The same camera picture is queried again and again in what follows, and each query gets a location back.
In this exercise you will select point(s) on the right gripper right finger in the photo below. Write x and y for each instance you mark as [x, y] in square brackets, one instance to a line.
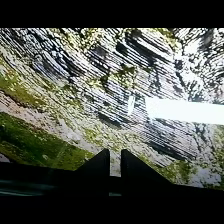
[135, 173]

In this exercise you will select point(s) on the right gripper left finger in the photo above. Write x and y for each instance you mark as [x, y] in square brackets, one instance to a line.
[98, 170]

